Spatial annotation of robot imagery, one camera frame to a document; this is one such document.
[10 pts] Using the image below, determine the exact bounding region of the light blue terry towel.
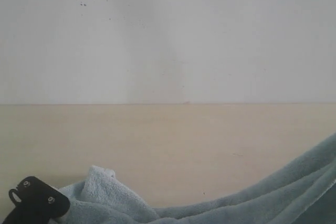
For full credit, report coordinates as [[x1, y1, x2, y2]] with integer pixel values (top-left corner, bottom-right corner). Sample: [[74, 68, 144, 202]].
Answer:
[[58, 132, 336, 224]]

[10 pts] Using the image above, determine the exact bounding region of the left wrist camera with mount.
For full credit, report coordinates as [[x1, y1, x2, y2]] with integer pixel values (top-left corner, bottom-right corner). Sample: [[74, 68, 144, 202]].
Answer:
[[2, 176, 70, 224]]

